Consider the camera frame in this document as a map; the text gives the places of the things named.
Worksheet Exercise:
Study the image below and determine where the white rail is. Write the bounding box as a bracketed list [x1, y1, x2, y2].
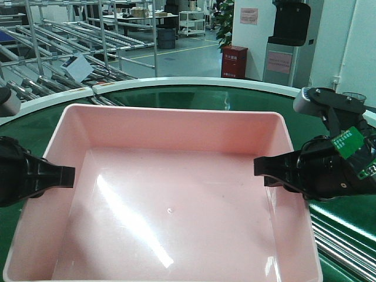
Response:
[92, 76, 376, 129]
[1, 87, 93, 125]

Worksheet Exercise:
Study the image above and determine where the red fire extinguisher cabinet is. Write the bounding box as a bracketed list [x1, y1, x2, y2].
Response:
[221, 45, 248, 79]

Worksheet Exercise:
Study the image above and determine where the pink wall notice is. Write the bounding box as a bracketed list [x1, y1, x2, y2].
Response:
[240, 8, 259, 25]

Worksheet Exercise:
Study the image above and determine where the dark grey crate stack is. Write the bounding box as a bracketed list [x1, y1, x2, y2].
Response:
[157, 28, 176, 49]

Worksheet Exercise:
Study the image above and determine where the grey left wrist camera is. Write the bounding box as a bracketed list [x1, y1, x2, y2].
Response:
[0, 87, 21, 118]

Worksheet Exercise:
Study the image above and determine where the white control box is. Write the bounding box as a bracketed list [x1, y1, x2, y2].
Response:
[61, 53, 93, 82]

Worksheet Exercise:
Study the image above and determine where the green potted plant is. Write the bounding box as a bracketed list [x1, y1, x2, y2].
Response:
[215, 0, 234, 51]

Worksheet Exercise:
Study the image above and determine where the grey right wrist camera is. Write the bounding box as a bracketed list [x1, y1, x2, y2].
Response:
[293, 87, 365, 137]

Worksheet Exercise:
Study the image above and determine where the steel conveyor rollers front right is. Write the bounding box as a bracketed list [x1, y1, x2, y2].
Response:
[312, 219, 375, 281]

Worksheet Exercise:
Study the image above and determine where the green circuit board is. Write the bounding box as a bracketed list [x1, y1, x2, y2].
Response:
[331, 126, 364, 159]

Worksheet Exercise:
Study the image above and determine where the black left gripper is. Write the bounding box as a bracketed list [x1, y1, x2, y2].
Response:
[1, 136, 75, 207]

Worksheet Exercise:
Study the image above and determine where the roller rack shelving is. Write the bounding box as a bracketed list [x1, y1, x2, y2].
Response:
[0, 0, 159, 111]

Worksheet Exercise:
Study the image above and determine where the green circular conveyor belt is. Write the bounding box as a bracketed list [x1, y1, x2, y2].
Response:
[1, 85, 375, 281]

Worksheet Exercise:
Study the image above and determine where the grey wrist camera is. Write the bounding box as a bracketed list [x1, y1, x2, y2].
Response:
[0, 87, 21, 118]
[293, 87, 365, 137]

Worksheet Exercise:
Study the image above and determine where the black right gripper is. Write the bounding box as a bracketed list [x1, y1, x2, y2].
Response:
[253, 135, 375, 202]

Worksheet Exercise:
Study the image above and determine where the mesh waste basket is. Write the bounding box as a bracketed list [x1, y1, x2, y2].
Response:
[343, 92, 367, 104]

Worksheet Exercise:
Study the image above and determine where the white outer rail right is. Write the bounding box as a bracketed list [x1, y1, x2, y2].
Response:
[92, 76, 376, 129]

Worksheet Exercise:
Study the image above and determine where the pink plastic bin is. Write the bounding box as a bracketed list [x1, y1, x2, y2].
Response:
[3, 104, 323, 281]

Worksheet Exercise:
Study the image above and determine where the white outer rail left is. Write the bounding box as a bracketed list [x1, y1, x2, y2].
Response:
[1, 87, 93, 125]

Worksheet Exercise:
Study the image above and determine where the white wire shelf cart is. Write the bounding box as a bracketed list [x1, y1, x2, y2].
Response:
[178, 11, 206, 37]

